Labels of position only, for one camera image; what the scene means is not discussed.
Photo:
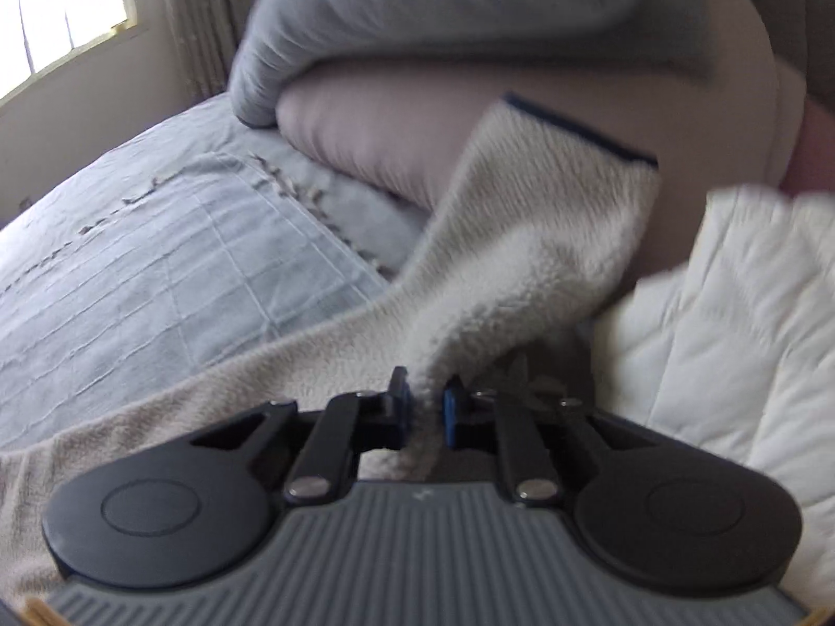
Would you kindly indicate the white quilted garment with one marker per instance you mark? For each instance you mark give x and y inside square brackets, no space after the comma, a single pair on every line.
[737,332]

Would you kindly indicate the beige fleece blanket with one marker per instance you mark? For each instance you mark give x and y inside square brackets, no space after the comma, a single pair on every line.
[522,261]

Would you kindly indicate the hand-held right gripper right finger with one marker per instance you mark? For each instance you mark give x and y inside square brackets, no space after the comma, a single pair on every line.
[450,404]

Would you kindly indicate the pink pillow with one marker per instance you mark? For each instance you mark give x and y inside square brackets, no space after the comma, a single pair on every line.
[404,130]

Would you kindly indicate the pink cloth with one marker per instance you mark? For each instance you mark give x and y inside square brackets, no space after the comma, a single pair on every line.
[814,150]

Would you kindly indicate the grey pillow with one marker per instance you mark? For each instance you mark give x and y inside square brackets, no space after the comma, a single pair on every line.
[456,6]

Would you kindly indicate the grey checked bedspread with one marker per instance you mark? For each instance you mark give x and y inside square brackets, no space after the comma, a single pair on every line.
[169,261]

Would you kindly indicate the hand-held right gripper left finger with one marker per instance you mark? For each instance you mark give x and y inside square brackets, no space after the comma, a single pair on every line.
[402,401]

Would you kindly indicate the beige patterned curtain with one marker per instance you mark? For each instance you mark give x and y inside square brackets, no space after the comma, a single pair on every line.
[202,19]

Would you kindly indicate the window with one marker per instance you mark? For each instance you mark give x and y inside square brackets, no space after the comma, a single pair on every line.
[52,0]

